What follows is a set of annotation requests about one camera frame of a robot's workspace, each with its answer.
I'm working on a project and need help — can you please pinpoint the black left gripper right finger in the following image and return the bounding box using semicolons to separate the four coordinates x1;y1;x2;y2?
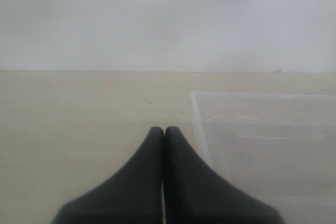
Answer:
163;126;284;223

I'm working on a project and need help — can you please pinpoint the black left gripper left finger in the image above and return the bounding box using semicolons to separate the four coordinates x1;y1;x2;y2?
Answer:
52;126;164;223

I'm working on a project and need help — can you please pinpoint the clear plastic tray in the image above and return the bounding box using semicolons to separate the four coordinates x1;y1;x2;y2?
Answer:
192;92;335;223

